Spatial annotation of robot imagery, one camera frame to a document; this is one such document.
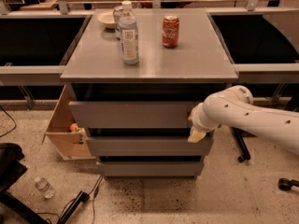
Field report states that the grey top drawer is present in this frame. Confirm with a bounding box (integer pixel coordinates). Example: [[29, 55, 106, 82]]
[[69, 101, 196, 129]]

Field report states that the grey drawer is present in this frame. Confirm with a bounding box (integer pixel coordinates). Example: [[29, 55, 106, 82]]
[[97, 161, 204, 177], [87, 137, 213, 156], [69, 101, 196, 129]]

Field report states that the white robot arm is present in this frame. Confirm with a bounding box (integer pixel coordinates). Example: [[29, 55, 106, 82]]
[[188, 85, 299, 154]]

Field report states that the grey bottom drawer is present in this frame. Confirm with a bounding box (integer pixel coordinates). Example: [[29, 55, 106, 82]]
[[97, 161, 204, 177]]

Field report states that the grey drawer cabinet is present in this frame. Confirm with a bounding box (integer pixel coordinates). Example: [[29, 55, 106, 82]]
[[61, 8, 238, 164]]

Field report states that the grey middle drawer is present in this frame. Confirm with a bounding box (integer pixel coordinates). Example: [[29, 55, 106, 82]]
[[87, 137, 213, 156]]

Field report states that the black bar on floor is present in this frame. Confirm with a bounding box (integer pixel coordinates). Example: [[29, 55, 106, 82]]
[[233, 128, 251, 163]]

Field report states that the red soda can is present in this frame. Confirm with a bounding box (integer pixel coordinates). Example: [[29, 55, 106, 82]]
[[163, 14, 179, 48]]

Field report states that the black caster wheel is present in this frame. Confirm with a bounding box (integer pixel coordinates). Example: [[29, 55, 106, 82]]
[[278, 178, 299, 191]]

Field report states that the clear plastic water bottle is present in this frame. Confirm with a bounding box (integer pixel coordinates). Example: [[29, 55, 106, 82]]
[[118, 0, 139, 64]]

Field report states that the orange fruit in box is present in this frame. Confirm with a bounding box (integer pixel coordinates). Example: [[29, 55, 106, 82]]
[[69, 123, 78, 132]]

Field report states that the silver can behind bottle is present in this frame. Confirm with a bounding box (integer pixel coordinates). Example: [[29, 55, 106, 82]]
[[113, 6, 122, 39]]

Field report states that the white ceramic bowl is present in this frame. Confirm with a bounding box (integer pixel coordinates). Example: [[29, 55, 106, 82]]
[[97, 10, 115, 29]]

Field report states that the black power strip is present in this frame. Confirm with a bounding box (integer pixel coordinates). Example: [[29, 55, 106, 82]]
[[57, 191, 90, 224]]

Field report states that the small bottle on floor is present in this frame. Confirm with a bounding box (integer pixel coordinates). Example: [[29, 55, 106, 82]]
[[35, 177, 55, 199]]

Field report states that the black chair base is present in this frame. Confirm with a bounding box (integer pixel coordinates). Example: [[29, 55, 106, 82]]
[[0, 143, 49, 224]]

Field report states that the black floor cable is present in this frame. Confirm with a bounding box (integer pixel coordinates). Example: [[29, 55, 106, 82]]
[[0, 105, 18, 138]]

